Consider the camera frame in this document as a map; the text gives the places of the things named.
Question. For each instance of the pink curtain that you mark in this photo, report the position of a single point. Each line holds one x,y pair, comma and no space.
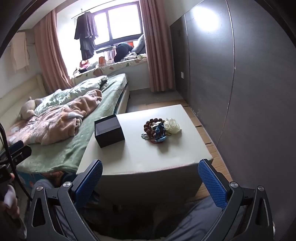
158,46
49,55

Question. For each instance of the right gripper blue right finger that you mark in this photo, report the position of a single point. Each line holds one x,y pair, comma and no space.
249,206

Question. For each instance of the window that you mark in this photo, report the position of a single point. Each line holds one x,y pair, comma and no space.
119,21

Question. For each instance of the hanging beige towel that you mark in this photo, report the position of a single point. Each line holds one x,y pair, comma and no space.
19,53

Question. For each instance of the right pink curtain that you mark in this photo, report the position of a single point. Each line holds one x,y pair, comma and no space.
158,46

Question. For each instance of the flattened cardboard sheets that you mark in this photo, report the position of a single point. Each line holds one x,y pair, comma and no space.
217,162

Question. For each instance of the white leather table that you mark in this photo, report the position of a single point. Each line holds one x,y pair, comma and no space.
138,171

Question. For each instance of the orange item on sill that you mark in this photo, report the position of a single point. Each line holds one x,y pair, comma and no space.
102,61

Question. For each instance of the left hand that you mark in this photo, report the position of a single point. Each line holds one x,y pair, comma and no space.
9,202

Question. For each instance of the clear plastic bag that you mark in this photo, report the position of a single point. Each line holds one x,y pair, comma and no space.
171,126

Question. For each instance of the cream bed headboard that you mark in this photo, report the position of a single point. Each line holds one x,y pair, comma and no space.
12,102

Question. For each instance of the green bed sheet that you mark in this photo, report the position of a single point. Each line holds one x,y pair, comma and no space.
67,155

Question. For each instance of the black jewelry box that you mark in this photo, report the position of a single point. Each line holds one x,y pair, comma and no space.
108,131

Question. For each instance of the grey pillow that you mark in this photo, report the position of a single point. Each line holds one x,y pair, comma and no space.
140,47

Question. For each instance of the black bag on sill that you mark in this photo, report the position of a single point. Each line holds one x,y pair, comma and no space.
122,49

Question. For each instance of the plush toy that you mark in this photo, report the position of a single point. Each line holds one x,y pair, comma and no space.
28,109

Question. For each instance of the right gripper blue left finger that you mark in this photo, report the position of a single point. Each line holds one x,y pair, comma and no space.
44,222

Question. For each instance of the green floral duvet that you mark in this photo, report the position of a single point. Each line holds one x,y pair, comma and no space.
61,97

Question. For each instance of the left pink curtain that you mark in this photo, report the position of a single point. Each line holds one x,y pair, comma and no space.
49,55

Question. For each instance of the hanging dark clothes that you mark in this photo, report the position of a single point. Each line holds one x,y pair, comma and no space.
86,33

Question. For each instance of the pink fleece blanket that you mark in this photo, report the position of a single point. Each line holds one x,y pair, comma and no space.
57,123

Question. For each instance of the floral window seat cushion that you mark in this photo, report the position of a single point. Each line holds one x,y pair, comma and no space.
128,66

